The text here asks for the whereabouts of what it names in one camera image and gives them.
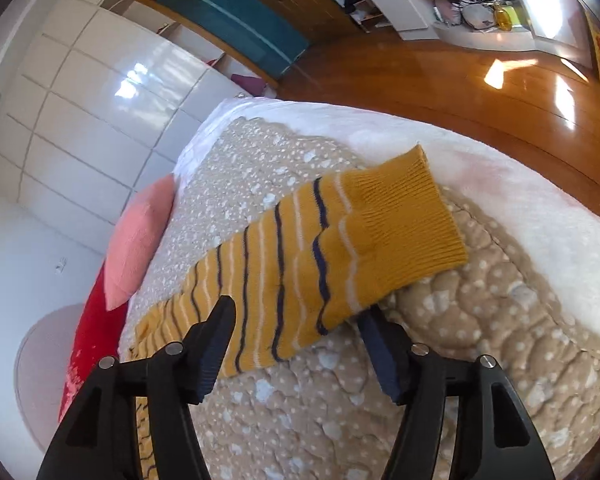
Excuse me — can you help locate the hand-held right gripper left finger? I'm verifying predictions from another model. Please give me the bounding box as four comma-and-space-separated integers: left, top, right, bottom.
36, 295, 237, 480

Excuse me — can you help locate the pink pillow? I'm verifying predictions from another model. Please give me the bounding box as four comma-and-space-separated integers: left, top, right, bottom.
104, 174, 177, 312

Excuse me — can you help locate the white round headboard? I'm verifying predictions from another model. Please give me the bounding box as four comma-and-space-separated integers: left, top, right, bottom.
14, 304, 86, 453

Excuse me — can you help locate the yellow bottle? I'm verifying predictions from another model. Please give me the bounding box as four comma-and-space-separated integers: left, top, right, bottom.
492, 2, 515, 32

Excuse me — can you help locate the beige heart-print quilt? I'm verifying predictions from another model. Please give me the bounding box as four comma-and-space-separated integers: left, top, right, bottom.
119, 117, 600, 480

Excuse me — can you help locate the teal curtain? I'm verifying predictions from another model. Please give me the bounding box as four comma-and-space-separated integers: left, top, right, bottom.
155, 0, 311, 78

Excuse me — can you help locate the yellow striped knit sweater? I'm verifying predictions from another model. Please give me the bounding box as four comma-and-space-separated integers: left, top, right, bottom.
130, 144, 468, 480

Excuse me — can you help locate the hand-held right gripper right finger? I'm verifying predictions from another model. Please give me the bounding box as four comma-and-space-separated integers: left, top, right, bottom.
357, 305, 556, 480

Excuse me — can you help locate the white glossy wardrobe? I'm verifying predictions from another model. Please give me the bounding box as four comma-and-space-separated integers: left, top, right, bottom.
0, 0, 248, 256

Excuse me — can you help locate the magenta cloth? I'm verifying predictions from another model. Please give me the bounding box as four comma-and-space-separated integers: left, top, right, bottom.
230, 74, 264, 96

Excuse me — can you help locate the white shelf unit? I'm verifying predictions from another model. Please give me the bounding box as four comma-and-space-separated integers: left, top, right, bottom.
340, 0, 596, 68

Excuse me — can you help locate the pink pouch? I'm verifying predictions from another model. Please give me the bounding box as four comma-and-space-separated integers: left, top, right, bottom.
434, 0, 463, 26

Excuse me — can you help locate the red embroidered pillow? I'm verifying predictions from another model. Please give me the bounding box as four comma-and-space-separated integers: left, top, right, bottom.
57, 272, 128, 423

